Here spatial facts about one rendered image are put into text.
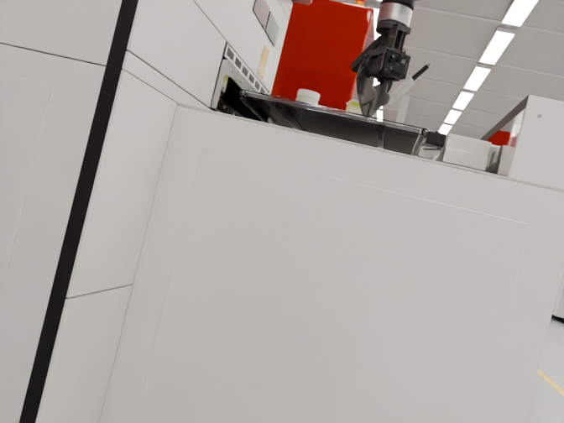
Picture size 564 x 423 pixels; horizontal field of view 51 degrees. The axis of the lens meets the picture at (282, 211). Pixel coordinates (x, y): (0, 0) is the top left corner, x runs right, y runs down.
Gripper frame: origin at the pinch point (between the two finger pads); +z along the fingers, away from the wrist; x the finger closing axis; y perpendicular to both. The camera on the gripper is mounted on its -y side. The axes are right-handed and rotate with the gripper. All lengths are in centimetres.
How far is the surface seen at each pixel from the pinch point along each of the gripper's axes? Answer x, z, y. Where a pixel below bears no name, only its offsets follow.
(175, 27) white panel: -53, 4, 29
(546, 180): 2, 12, 53
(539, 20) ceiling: 306, -180, -261
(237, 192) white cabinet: -39, 25, 31
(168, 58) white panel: -53, 8, 29
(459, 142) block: 2.7, 5.9, 30.5
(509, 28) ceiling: 306, -178, -294
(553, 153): 2, 8, 53
